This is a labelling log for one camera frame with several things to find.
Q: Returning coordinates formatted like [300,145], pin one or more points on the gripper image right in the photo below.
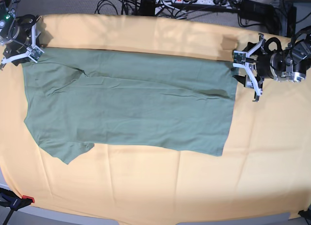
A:
[267,60]

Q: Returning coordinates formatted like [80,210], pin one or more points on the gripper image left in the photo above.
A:
[19,36]

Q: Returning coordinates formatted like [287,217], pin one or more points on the green T-shirt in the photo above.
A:
[77,98]

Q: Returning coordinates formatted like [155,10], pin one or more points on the black power adapter brick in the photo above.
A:
[249,8]

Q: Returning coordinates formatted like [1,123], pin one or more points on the black box far right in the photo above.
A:
[291,20]

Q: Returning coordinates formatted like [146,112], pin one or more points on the white power strip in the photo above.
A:
[224,3]

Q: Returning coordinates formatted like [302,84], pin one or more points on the black clamp right corner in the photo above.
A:
[306,214]

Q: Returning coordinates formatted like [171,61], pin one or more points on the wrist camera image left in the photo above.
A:
[35,54]

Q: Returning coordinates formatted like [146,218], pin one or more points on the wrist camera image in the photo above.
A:
[239,57]
[35,54]

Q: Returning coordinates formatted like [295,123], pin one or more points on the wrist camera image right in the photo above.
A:
[239,57]

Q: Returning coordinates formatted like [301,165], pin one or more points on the black stand post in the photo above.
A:
[145,8]

